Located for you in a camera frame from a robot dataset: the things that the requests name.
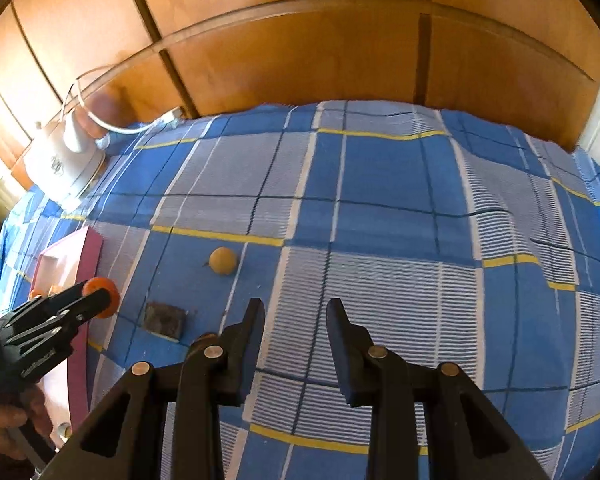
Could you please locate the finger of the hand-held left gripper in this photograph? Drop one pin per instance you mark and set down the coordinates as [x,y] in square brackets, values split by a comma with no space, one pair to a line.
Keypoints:
[55,300]
[85,310]

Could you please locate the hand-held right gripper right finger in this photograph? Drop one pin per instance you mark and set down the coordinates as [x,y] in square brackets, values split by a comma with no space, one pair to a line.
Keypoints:
[347,370]

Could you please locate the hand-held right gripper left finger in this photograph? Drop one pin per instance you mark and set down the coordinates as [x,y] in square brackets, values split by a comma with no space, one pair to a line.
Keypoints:
[245,355]

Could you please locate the orange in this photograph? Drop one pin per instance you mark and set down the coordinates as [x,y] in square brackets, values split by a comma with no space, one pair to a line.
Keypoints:
[104,282]

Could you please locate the white tray with pink edge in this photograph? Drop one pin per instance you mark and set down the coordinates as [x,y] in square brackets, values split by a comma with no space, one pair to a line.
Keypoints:
[92,260]

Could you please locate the person's left hand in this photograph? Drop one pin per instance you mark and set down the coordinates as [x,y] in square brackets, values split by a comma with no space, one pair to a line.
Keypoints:
[0,425]

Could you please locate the small yellow round fruit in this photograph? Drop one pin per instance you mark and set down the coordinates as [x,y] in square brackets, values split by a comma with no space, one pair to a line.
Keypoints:
[223,261]

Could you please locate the white ceramic electric kettle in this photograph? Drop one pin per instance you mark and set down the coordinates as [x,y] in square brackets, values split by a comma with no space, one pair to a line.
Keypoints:
[60,165]

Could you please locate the blue plaid tablecloth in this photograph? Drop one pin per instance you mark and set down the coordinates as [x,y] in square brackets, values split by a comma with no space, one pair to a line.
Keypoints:
[380,210]

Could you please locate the white power plug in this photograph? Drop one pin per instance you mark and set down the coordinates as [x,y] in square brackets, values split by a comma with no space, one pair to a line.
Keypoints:
[172,114]

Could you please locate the wooden wardrobe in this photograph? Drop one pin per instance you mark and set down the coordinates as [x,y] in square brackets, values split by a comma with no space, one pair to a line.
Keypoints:
[330,50]

